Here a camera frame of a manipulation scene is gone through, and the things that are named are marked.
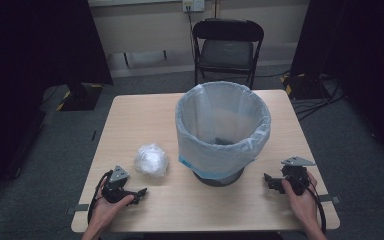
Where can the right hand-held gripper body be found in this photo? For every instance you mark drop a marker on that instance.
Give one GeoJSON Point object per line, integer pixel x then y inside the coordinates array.
{"type": "Point", "coordinates": [295, 176]}

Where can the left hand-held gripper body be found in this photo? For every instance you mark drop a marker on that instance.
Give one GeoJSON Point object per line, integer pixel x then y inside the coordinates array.
{"type": "Point", "coordinates": [114, 191]}

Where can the person's left hand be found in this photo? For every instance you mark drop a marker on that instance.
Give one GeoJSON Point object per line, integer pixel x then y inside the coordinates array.
{"type": "Point", "coordinates": [105, 210]}

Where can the person's right hand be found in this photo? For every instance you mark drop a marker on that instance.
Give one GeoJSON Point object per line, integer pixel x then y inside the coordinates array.
{"type": "Point", "coordinates": [301, 205]}

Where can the crumpled white plastic bag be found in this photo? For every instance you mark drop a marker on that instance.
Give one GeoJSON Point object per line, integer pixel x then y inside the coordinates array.
{"type": "Point", "coordinates": [151, 160]}

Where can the dark grey trash bin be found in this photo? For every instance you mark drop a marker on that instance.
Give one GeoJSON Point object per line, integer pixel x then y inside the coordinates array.
{"type": "Point", "coordinates": [218, 179]}

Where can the black floor tape strip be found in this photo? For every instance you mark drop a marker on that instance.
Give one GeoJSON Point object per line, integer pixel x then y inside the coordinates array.
{"type": "Point", "coordinates": [94, 135]}

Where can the trash bin with plastic liner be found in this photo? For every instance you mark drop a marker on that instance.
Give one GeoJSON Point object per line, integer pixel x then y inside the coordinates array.
{"type": "Point", "coordinates": [213, 156]}

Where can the black stand base yellow striped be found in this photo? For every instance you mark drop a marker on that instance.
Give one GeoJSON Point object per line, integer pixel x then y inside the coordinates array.
{"type": "Point", "coordinates": [300, 86]}
{"type": "Point", "coordinates": [80, 96]}

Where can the black folding chair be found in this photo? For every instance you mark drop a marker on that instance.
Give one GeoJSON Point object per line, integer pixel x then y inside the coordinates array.
{"type": "Point", "coordinates": [227, 50]}

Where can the black curtain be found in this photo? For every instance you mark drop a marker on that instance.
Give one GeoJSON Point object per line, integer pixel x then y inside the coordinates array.
{"type": "Point", "coordinates": [30, 66]}
{"type": "Point", "coordinates": [356, 50]}

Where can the grey table edge bracket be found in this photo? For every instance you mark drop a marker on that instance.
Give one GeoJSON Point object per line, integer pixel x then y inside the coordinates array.
{"type": "Point", "coordinates": [77, 209]}
{"type": "Point", "coordinates": [330, 199]}

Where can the white wall socket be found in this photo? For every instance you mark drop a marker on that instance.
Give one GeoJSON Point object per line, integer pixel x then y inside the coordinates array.
{"type": "Point", "coordinates": [193, 5]}

